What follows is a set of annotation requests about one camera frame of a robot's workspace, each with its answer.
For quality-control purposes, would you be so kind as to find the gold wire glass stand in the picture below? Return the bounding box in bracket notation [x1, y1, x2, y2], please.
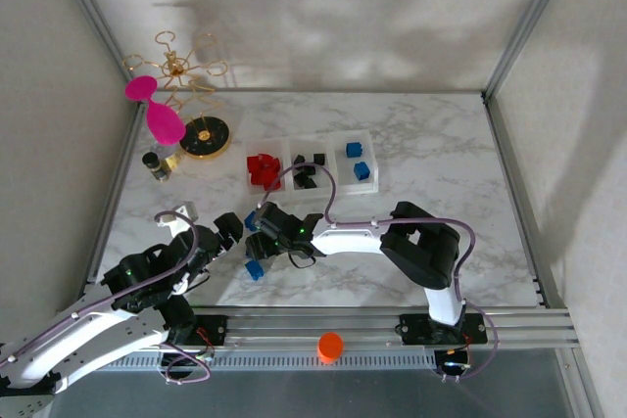
[121, 30, 232, 161]

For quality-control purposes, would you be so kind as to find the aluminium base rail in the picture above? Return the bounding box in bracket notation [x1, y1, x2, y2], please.
[161, 307, 582, 354]

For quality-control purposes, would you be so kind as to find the grey slotted cable duct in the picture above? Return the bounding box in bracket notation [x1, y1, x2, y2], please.
[105, 352, 437, 373]

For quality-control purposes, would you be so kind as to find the aluminium frame post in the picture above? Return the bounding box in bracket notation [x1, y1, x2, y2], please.
[481, 0, 582, 101]
[46, 0, 143, 99]

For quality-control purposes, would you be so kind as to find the orange cylinder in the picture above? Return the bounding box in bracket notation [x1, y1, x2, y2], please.
[316, 332, 345, 365]

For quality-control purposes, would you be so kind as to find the curved red lego brick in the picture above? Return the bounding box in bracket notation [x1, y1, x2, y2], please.
[254, 171, 284, 192]

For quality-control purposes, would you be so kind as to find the aluminium side rail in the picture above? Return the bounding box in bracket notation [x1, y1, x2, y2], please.
[484, 94, 572, 311]
[87, 94, 146, 287]

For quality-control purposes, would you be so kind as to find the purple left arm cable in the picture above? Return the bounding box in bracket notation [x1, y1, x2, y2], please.
[0, 210, 213, 385]

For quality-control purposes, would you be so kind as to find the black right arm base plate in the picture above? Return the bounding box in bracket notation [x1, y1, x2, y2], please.
[399, 312, 489, 346]

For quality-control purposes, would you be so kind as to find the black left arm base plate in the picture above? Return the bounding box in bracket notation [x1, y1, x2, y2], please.
[166, 314, 229, 347]

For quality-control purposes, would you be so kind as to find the dark small jar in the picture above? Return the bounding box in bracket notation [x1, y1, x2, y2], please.
[141, 151, 166, 183]

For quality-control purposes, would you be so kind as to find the pink plastic wine glass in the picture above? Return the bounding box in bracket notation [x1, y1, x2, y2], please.
[123, 73, 187, 146]

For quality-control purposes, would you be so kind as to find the translucent white three-compartment container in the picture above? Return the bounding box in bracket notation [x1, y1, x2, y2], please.
[243, 128, 381, 200]

